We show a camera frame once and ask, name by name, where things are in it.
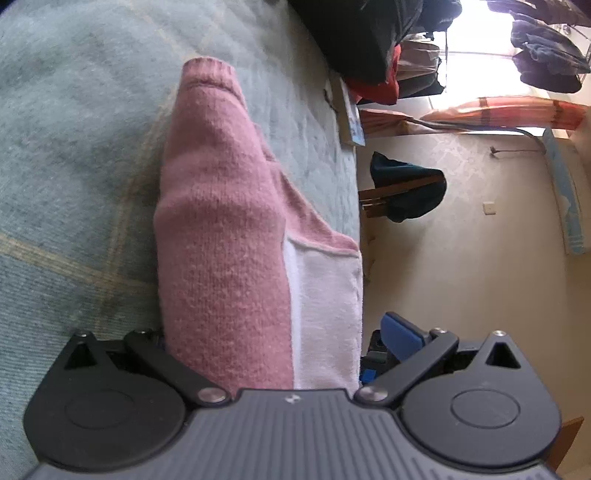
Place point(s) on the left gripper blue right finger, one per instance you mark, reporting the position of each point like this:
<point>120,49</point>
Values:
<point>421,353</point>

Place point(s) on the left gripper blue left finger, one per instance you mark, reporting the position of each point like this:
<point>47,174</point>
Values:
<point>195,389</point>

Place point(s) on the pink and white sweater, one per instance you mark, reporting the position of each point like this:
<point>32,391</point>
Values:
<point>256,290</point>

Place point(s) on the wooden chair with clothes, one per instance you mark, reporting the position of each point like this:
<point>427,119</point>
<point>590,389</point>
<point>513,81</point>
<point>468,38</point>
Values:
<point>402,191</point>

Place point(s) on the hanging clothes on rack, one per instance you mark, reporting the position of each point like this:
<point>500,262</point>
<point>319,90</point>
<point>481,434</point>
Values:
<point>463,49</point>

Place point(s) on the paperback book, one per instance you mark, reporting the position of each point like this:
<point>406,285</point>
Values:
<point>348,114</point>

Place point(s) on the right pink curtain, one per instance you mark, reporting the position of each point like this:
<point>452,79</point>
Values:
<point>488,113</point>

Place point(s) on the green plaid bed blanket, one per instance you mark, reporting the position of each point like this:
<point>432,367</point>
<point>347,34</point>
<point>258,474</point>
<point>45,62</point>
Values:
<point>86,93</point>

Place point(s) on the black backpack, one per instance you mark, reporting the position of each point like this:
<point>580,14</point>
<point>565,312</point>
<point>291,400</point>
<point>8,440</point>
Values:
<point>356,37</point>

